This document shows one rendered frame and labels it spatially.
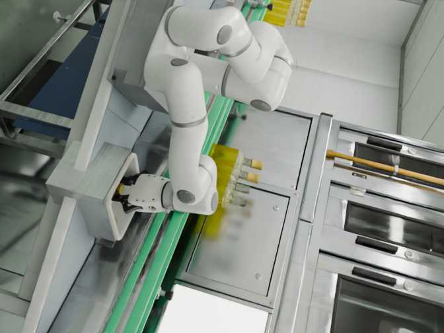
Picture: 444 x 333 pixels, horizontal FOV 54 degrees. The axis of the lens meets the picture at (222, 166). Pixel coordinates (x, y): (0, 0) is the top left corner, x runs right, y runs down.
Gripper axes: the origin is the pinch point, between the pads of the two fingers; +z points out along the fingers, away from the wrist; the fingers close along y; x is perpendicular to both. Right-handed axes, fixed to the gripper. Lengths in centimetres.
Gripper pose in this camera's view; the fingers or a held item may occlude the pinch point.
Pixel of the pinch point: (119, 188)
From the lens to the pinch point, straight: 123.7
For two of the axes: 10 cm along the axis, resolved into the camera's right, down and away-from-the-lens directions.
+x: -1.9, -6.4, -7.5
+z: -9.4, -1.0, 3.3
